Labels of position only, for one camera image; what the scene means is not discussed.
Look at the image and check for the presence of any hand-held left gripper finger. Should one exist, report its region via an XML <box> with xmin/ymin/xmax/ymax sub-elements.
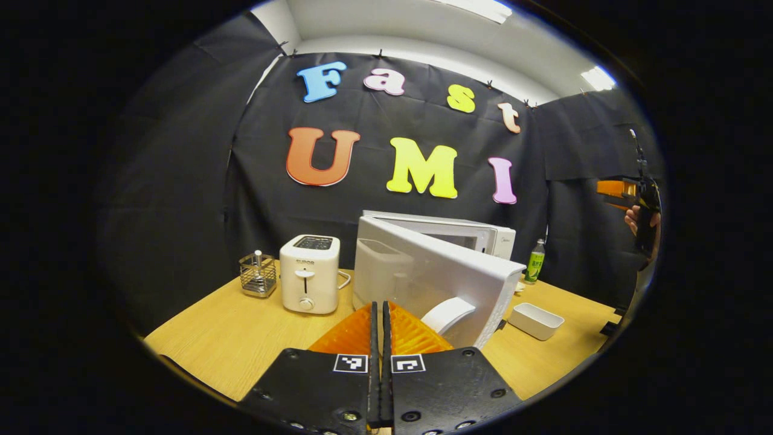
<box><xmin>239</xmin><ymin>301</ymin><xmax>380</xmax><ymax>434</ymax></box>
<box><xmin>382</xmin><ymin>301</ymin><xmax>523</xmax><ymax>434</ymax></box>

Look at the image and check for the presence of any white microwave oven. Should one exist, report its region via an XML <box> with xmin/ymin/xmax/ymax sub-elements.
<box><xmin>352</xmin><ymin>210</ymin><xmax>526</xmax><ymax>350</ymax></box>

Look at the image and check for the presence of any white toaster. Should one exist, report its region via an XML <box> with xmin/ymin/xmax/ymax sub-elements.
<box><xmin>279</xmin><ymin>234</ymin><xmax>351</xmax><ymax>315</ymax></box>

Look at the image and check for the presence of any small ceiling light panel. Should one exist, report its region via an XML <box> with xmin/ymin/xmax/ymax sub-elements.
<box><xmin>581</xmin><ymin>65</ymin><xmax>617</xmax><ymax>91</ymax></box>

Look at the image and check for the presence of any green drink bottle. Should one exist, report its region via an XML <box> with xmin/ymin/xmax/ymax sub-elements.
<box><xmin>524</xmin><ymin>239</ymin><xmax>546</xmax><ymax>285</ymax></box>

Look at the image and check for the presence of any white rectangular tray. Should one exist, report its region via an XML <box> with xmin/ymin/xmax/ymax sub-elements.
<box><xmin>507</xmin><ymin>302</ymin><xmax>565</xmax><ymax>341</ymax></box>

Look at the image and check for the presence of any large ceiling light panel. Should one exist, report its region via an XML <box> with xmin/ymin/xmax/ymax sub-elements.
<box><xmin>435</xmin><ymin>0</ymin><xmax>513</xmax><ymax>24</ymax></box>

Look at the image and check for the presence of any black backdrop cloth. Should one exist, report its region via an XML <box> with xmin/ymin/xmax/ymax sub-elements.
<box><xmin>97</xmin><ymin>12</ymin><xmax>665</xmax><ymax>333</ymax></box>

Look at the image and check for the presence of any metal wire basket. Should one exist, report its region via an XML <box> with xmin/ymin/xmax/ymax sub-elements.
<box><xmin>239</xmin><ymin>250</ymin><xmax>278</xmax><ymax>298</ymax></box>

